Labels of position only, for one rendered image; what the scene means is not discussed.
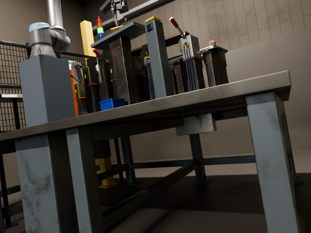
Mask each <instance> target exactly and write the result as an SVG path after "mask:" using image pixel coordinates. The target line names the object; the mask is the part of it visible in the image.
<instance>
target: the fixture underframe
mask: <svg viewBox="0 0 311 233"><path fill-rule="evenodd" d="M245 103H246V107H244V108H238V109H232V110H225V111H219V112H209V113H203V114H197V115H192V116H184V117H174V118H164V119H155V120H145V121H135V122H125V123H111V124H102V125H92V126H82V127H75V128H69V129H66V136H67V143H68V153H69V160H70V167H71V174H72V181H73V188H74V195H75V204H76V212H77V219H78V226H79V233H105V230H106V229H108V228H109V227H111V226H112V225H114V224H115V223H117V222H118V221H120V220H121V219H123V218H124V217H126V216H127V215H128V214H130V213H131V212H133V211H134V210H136V209H137V208H139V207H140V206H142V205H143V204H145V203H146V202H148V201H149V200H150V199H152V198H153V197H155V196H157V195H158V194H160V193H161V192H162V191H164V190H165V189H167V188H168V187H170V186H171V185H173V184H174V183H176V182H177V181H179V180H180V179H182V178H183V177H185V176H186V175H187V174H189V173H190V172H192V171H193V170H195V175H196V180H195V181H194V182H192V183H191V184H208V183H209V182H210V181H212V179H210V178H209V179H206V174H205V165H223V164H242V163H256V168H257V174H258V180H259V186H260V191H261V198H262V204H263V210H264V215H265V221H266V227H267V233H300V227H299V220H298V215H297V209H296V198H295V188H294V184H303V178H302V177H300V176H299V177H297V176H296V171H295V165H294V160H293V154H292V147H291V142H290V136H289V131H288V125H287V120H286V113H285V107H284V102H283V101H282V100H281V98H280V97H279V96H278V95H277V94H276V92H275V91H268V92H261V93H256V94H251V95H246V96H245ZM247 116H248V120H249V127H250V133H251V139H252V144H253V150H254V155H245V156H231V157H216V158H203V154H202V148H201V142H200V136H199V133H207V132H214V131H217V127H216V121H218V120H225V119H232V118H238V117H247ZM170 128H175V130H176V135H177V136H180V135H189V137H190V143H191V149H192V155H193V159H182V160H168V161H154V162H140V163H133V157H132V150H131V141H130V136H131V135H137V134H143V133H148V132H153V131H158V130H163V129H170ZM116 138H121V145H122V151H123V158H124V164H112V169H111V170H108V171H106V172H102V173H100V174H97V172H96V171H100V165H98V166H96V164H95V159H103V158H107V157H111V150H110V143H109V140H110V139H116ZM14 152H16V148H15V141H7V142H0V155H1V154H7V153H14ZM179 166H182V168H180V169H178V170H176V171H174V172H173V173H171V174H169V175H167V176H166V177H164V178H162V179H160V180H159V181H157V182H155V183H153V184H152V185H150V186H148V187H147V188H145V189H143V190H141V191H140V192H138V193H136V194H134V195H132V196H131V197H129V198H127V199H125V200H124V201H122V202H120V203H119V204H117V205H115V206H113V207H112V208H110V209H108V210H106V211H105V212H102V208H101V201H100V192H99V185H98V182H99V181H101V180H104V179H106V178H109V177H111V176H114V175H117V174H119V173H122V172H124V171H125V173H126V180H127V182H126V183H124V184H122V185H135V184H137V183H139V182H141V180H136V176H135V170H134V169H142V168H160V167H179ZM1 197H2V192H1V190H0V233H5V226H4V219H5V218H8V217H10V216H13V215H16V214H18V213H21V212H23V204H22V201H21V202H18V203H15V204H13V205H10V206H7V207H4V208H2V203H1Z"/></svg>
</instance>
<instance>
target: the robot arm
mask: <svg viewBox="0 0 311 233"><path fill-rule="evenodd" d="M110 8H112V14H113V18H114V21H115V24H116V26H117V27H119V26H121V24H122V23H124V22H126V21H127V19H126V18H124V15H123V14H121V13H126V12H128V11H129V9H128V3H127V0H107V1H106V2H105V3H104V4H103V5H102V6H101V7H100V11H101V12H102V13H103V14H106V13H107V12H108V11H109V10H110ZM47 9H48V20H49V24H47V23H34V24H31V25H30V27H29V33H30V39H31V55H30V58H31V57H34V56H36V55H38V54H41V55H47V56H52V57H56V55H55V53H54V51H53V50H55V51H57V52H65V51H66V50H68V48H69V47H70V39H69V38H68V37H67V36H66V31H65V30H64V29H63V25H62V11H61V0H47ZM56 58H57V57H56Z"/></svg>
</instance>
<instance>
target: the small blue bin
mask: <svg viewBox="0 0 311 233"><path fill-rule="evenodd" d="M124 101H125V98H111V99H107V100H104V101H101V102H100V107H101V111H103V110H109V109H113V108H118V107H122V106H125V102H124Z"/></svg>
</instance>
